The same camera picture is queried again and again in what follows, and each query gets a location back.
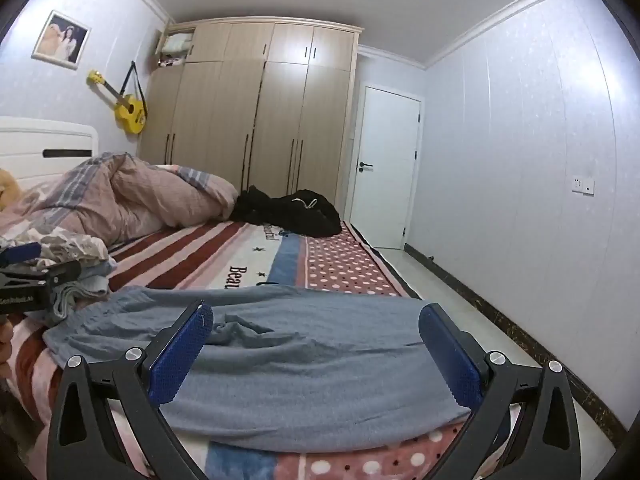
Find tan plush toy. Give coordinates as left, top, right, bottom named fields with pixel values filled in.
left=0, top=169, right=22, bottom=211

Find white door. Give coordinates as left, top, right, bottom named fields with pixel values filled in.
left=348, top=86, right=423, bottom=251

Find pile of black clothes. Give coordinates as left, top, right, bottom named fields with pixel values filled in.
left=231, top=185, right=343, bottom=237

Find pink striped duvet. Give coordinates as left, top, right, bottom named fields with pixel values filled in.
left=0, top=151, right=240, bottom=246

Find blue pants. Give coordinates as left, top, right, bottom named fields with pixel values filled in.
left=42, top=285, right=473, bottom=456

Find floral folded cloth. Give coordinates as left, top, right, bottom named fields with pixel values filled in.
left=0, top=227, right=118, bottom=273

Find framed wall picture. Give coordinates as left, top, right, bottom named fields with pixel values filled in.
left=31, top=10, right=92, bottom=70

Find yellow ukulele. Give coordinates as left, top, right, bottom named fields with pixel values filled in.
left=87, top=70, right=147, bottom=136

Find white bed headboard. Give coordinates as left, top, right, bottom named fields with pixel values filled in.
left=0, top=116, right=99, bottom=181

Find person's left hand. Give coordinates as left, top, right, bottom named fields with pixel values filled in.
left=0, top=316, right=14, bottom=367

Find striped printed blanket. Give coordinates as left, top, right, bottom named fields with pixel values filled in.
left=0, top=220, right=506, bottom=480

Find light blue folded cloth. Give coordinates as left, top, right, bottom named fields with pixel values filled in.
left=47, top=260, right=112, bottom=325

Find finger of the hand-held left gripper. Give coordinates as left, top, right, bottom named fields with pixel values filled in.
left=0, top=242, right=43, bottom=267
left=0, top=260, right=83, bottom=288

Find beige wooden wardrobe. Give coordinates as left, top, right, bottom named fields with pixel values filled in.
left=137, top=17, right=365, bottom=223

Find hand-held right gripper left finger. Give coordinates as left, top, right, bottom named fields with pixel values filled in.
left=46, top=300, right=216, bottom=480

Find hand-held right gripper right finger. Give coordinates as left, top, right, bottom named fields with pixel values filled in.
left=417, top=302, right=588, bottom=480

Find black ukulele strap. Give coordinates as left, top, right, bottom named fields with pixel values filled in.
left=120, top=61, right=147, bottom=116

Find pale folded bedding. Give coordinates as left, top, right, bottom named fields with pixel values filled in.
left=159, top=34, right=193, bottom=67

